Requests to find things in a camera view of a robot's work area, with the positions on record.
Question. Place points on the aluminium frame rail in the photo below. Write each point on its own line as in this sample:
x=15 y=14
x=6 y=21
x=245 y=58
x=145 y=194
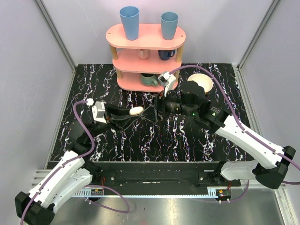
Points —
x=61 y=183

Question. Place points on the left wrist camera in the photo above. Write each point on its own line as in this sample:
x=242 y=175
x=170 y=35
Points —
x=98 y=109

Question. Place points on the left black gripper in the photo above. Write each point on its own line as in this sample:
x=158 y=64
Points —
x=108 y=113

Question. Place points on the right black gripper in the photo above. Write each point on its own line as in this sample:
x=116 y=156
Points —
x=161 y=101

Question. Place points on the pink ceramic mug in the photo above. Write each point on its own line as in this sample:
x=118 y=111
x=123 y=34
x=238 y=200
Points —
x=143 y=53

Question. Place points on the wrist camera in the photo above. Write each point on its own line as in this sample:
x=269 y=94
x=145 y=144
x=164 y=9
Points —
x=167 y=80
x=98 y=109

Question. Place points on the large blue plastic cup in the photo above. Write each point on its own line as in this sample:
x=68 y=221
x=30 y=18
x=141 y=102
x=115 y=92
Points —
x=130 y=20

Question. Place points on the green speckled ceramic mug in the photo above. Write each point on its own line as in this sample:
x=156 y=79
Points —
x=149 y=79

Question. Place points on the dark blue ceramic mug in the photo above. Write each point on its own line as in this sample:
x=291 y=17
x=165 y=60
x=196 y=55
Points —
x=166 y=54

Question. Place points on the pink three-tier wooden shelf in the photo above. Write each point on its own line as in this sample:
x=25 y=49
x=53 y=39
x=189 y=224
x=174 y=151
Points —
x=126 y=62

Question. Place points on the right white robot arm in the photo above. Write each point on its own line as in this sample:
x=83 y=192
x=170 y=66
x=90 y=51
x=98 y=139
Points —
x=270 y=161

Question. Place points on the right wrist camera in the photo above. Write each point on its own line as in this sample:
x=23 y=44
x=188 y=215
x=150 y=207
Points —
x=167 y=80

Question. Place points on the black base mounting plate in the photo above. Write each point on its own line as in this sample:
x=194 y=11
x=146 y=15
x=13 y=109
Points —
x=162 y=178

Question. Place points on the small blue plastic cup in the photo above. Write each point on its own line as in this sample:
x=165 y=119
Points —
x=169 y=21

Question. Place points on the cream earbud charging case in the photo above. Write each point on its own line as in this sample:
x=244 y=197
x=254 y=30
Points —
x=136 y=110

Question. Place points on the cream bowl with dark rim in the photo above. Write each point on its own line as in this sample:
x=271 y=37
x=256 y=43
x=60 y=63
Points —
x=203 y=81

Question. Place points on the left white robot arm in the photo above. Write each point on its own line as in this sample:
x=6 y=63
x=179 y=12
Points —
x=82 y=134

